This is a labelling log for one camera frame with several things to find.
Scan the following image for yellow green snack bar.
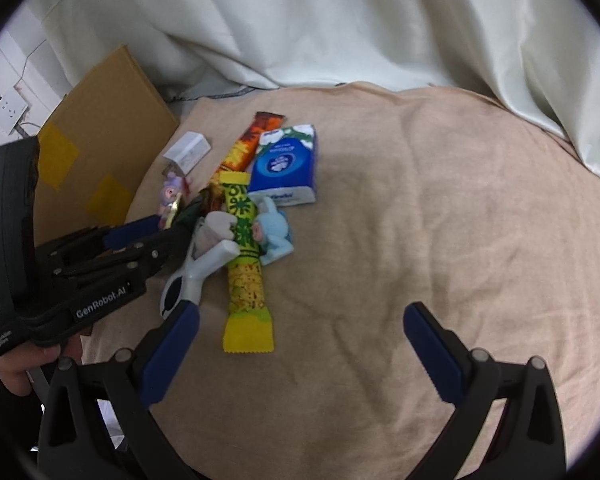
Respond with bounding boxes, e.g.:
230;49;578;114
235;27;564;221
218;171;276;355

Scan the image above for blue pocket tissue pack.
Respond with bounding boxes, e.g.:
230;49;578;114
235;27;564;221
247;125;317;206

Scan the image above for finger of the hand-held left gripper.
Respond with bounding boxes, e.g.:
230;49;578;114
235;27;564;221
54;223;192;282
34;214;165;267

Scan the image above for purple bunny keychain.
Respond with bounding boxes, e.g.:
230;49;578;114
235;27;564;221
159;170;193;211

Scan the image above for orange brown snack bar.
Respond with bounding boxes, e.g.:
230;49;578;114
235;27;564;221
177;111;286;228

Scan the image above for white plastic clip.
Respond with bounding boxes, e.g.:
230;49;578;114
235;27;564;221
160;240;241;320

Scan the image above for light blue bunny figure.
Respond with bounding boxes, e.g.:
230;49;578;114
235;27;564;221
250;196;295;266

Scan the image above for brown cardboard box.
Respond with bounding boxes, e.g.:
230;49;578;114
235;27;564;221
0;45;181;301

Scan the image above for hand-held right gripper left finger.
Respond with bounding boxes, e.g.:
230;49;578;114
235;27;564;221
37;301;201;480

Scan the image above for person's left hand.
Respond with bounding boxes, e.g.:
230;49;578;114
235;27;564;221
0;335;83;397

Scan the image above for gold foil candy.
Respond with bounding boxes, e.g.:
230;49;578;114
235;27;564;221
159;195;183;230

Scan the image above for white plug charger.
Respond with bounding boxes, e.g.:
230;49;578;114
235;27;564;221
163;131;212;171

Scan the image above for white curtain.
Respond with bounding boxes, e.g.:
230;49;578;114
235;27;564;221
30;0;600;186

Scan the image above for person's left forearm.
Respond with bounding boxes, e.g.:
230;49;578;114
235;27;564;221
0;355;46;466

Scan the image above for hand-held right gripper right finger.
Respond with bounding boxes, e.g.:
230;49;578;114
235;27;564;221
403;301;567;480

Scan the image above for white wall socket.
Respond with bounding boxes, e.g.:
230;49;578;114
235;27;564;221
0;94;28;135

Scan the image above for beige blanket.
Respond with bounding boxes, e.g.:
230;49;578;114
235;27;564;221
80;82;600;480

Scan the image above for grey patterned sheet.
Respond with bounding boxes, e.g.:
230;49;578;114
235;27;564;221
167;85;261;106

